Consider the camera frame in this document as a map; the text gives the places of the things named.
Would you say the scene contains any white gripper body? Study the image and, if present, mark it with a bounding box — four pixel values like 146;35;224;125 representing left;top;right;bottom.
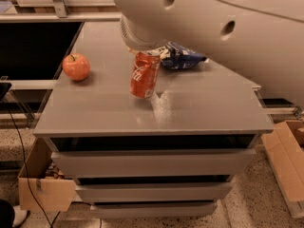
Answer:
120;16;167;51

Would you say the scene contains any red coke can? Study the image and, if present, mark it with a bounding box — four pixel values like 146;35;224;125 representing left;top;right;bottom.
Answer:
130;52;161;98

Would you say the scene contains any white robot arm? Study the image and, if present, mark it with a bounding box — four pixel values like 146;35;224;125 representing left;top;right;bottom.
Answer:
114;0;304;107

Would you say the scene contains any blue chip bag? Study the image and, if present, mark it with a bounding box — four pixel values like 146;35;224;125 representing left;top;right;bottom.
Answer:
148;42;207;70

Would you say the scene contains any red apple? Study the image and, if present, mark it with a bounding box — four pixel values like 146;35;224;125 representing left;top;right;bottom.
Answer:
62;53;90;81

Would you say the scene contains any grey drawer cabinet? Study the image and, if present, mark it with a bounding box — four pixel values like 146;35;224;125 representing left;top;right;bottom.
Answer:
34;22;273;219

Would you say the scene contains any cardboard box left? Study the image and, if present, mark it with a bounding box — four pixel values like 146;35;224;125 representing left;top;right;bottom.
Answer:
18;139;76;212

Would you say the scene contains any cardboard box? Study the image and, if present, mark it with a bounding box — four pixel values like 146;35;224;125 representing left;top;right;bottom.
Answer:
18;139;76;212
261;121;304;219

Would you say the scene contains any cardboard box right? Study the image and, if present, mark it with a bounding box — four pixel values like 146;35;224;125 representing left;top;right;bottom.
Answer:
261;121;304;219

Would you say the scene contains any white shoe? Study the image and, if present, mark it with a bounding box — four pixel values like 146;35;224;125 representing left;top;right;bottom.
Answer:
12;205;28;228

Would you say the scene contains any metal shelf frame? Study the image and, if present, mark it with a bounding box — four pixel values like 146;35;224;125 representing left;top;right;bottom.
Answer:
0;0;121;23

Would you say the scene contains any black floor cable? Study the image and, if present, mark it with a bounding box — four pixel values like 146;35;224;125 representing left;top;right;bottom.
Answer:
6;107;61;228

